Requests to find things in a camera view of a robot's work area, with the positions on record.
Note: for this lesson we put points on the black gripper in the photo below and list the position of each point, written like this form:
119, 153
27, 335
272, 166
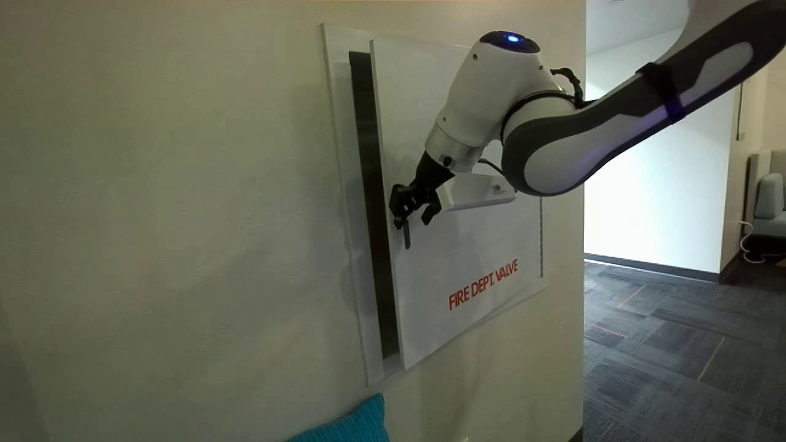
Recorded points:
419, 195

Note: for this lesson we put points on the white fire valve door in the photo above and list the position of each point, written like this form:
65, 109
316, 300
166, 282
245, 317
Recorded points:
467, 265

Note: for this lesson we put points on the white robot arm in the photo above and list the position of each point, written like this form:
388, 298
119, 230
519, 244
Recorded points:
516, 126

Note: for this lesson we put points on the teal cushion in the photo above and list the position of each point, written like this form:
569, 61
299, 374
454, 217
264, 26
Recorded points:
365, 424

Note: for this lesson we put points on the grey armchair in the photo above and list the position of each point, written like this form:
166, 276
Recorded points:
769, 208

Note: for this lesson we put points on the white door frame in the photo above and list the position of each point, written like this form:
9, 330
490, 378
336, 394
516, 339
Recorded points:
361, 192

